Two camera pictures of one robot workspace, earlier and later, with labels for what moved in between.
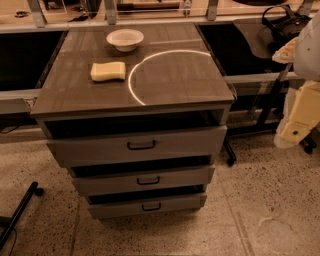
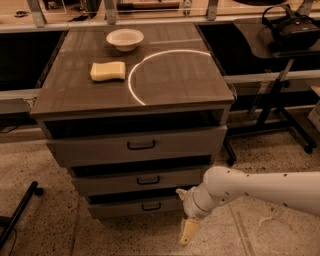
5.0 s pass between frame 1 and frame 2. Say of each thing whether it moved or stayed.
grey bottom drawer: stayed
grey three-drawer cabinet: stayed
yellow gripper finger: moved
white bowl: stayed
